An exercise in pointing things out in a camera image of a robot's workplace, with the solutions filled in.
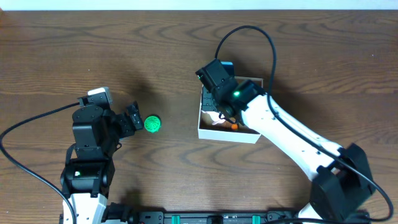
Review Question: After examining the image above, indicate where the pink white plush toy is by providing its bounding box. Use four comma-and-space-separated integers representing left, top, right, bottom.
201, 110, 225, 125

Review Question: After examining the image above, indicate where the green round plastic toy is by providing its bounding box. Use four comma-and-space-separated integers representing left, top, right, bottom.
144, 115, 162, 133

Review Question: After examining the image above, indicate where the brown plush toy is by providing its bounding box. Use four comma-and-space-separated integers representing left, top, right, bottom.
216, 120, 246, 132

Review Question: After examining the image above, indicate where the white cardboard box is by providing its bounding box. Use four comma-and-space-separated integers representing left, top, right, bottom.
197, 76, 264, 144

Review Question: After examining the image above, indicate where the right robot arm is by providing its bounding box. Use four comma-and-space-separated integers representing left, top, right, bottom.
196, 59, 375, 222

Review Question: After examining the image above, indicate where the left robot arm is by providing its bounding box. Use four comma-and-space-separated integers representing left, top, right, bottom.
60, 103, 143, 223

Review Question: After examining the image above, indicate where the left black cable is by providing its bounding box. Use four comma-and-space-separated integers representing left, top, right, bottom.
0, 101, 81, 224

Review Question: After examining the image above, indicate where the black cable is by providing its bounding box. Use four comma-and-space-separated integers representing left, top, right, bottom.
214, 25, 394, 222
0, 101, 81, 224

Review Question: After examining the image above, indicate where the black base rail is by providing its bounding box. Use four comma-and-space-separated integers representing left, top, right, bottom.
58, 202, 371, 224

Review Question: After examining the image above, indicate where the right black cable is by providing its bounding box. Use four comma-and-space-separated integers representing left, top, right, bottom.
214, 25, 394, 222

